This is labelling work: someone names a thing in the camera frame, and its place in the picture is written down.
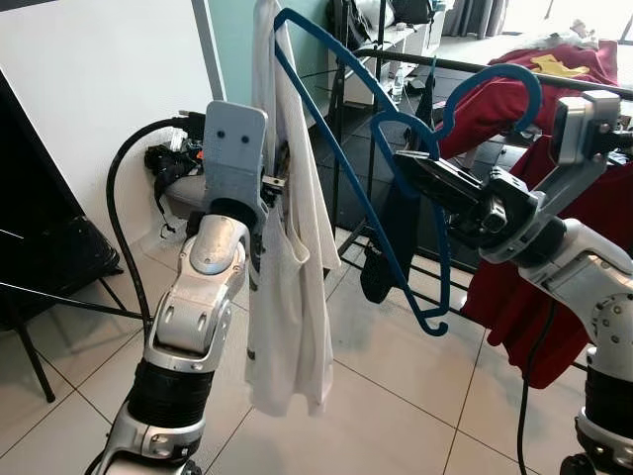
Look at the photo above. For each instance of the white printed T-shirt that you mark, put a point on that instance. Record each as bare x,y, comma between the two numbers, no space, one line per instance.
292,327

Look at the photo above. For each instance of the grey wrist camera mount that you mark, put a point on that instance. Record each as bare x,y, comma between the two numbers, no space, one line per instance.
232,158
584,129

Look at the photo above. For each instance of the black bag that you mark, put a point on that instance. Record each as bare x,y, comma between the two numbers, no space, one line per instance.
413,10

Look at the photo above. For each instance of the blue plastic clothes hanger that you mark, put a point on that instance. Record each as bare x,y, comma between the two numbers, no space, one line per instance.
499,70

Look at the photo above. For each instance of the maroon blanket with yellow print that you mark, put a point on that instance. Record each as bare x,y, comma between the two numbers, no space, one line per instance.
480,119

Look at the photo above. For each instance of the red hanging shirt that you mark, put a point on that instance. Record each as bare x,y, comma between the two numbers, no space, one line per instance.
514,327

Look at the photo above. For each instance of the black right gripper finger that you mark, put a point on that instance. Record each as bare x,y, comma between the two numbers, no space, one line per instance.
440,188
410,154

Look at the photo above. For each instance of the black foam floor mat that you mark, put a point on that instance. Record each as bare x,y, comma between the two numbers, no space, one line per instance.
356,139

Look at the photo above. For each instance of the black metal clothes rack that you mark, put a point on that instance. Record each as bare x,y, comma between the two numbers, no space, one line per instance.
415,59

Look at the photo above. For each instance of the black hanging jacket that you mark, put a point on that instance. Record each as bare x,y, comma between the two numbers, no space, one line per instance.
348,25

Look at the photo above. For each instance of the white shelf unit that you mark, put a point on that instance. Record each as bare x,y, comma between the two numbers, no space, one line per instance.
415,45

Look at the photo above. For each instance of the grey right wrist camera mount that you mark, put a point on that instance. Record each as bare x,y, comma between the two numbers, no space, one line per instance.
584,129

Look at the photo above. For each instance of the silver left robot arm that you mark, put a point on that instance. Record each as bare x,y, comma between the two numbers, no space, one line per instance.
188,317

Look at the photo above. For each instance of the grey window curtain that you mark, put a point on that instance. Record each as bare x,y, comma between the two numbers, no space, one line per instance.
480,15

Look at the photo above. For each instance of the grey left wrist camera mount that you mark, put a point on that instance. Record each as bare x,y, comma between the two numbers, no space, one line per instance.
232,158

